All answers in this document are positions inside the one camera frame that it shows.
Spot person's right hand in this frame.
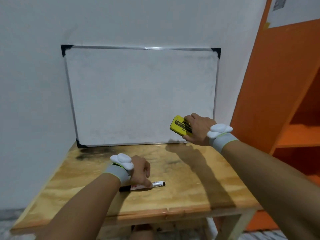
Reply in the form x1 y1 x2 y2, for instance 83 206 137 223
182 113 217 147

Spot person's left hand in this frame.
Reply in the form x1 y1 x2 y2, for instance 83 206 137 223
126 155 153 189

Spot black whiteboard marker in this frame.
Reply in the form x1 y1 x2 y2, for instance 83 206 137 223
119 180 166 192

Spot yellow whiteboard eraser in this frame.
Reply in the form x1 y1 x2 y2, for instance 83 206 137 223
169 115 193 137

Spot person's left forearm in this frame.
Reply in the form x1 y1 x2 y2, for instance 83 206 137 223
35 172 122 240

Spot person's right forearm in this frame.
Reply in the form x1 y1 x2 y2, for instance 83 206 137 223
221 140 320 240

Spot white tracker grey wristband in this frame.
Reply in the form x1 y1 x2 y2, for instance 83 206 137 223
206 123 239 154
103 153 135 185

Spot wooden table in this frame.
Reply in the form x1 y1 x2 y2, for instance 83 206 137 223
10 141 263 240

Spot metal framed whiteboard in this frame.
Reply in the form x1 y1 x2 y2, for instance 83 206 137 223
60 44 222 149

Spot orange wooden shelf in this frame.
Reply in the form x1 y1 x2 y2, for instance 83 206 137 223
229 0 320 232

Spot grey paper sheet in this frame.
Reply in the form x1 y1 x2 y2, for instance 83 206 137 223
272 0 288 12

